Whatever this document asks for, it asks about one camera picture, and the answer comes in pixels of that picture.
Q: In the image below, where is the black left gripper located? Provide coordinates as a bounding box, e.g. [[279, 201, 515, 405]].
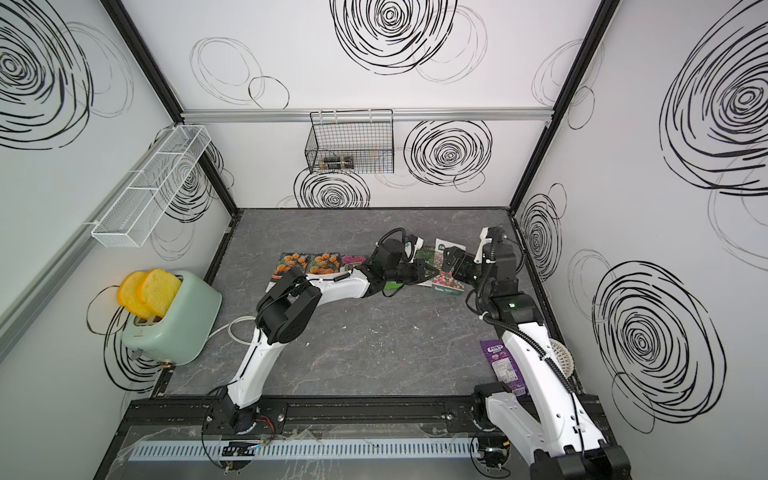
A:
[[383, 259, 439, 285]]

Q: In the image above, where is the impatiens seed packet green white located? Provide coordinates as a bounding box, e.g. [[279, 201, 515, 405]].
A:
[[342, 255, 366, 269]]

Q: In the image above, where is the green vegetable seed packet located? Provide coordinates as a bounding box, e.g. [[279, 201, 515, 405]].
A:
[[414, 245, 438, 275]]

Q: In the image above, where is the red flower seed packet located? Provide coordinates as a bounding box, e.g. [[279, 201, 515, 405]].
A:
[[420, 238, 465, 296]]

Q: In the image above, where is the marigold seed packet orange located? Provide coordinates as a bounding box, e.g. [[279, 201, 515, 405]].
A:
[[306, 252, 342, 275]]

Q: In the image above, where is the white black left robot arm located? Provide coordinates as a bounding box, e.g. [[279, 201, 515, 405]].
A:
[[211, 227, 437, 435]]

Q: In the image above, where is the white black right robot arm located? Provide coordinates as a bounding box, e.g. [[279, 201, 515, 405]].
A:
[[442, 226, 631, 479]]

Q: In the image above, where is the purple seed packet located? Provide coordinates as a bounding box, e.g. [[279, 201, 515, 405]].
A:
[[480, 340, 528, 396]]

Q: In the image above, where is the white plastic strainer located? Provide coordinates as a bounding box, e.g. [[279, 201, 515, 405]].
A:
[[550, 338, 575, 378]]

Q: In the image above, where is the small item in basket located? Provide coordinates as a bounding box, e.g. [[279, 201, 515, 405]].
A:
[[319, 156, 355, 171]]

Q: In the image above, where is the mint green toaster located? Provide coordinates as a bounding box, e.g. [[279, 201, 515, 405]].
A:
[[121, 270, 222, 365]]

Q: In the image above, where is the yellow toast slice front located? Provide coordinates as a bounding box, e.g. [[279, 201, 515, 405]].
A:
[[137, 269, 182, 317]]

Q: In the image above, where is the yellow toast slice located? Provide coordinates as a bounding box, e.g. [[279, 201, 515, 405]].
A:
[[116, 271, 153, 320], [137, 269, 182, 317]]

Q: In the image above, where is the yellow toast slice back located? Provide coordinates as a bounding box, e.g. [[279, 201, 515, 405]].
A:
[[116, 271, 153, 320]]

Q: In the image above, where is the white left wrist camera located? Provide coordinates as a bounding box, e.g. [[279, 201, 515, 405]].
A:
[[403, 234, 424, 257]]

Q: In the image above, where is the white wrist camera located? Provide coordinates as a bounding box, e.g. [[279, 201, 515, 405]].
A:
[[403, 234, 424, 257], [474, 227, 492, 264]]

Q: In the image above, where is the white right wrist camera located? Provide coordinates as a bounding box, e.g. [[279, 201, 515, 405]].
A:
[[474, 227, 492, 264]]

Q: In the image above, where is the black wire wall basket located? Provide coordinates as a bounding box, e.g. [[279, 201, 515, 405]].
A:
[[304, 120, 395, 174]]

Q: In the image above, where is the white power cable with plug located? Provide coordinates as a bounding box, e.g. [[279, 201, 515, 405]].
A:
[[206, 314, 259, 347]]

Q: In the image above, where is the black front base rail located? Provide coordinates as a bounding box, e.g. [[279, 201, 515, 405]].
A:
[[119, 395, 499, 435]]

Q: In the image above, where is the aluminium wall rail back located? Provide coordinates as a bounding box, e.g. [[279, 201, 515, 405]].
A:
[[181, 106, 554, 124]]

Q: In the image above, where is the white wire wall shelf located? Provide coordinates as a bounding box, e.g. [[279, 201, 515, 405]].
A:
[[91, 125, 211, 248]]

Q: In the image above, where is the white slotted cable duct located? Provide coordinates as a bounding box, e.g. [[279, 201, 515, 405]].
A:
[[127, 438, 478, 463]]

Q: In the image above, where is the black corner frame post right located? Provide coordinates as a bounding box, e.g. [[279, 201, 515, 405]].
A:
[[509, 0, 621, 214]]

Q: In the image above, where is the black corner frame post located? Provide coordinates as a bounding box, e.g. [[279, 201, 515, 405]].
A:
[[509, 0, 621, 214], [99, 0, 240, 218]]

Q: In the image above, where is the black corner frame post left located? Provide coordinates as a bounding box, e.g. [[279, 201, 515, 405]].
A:
[[99, 0, 240, 218]]

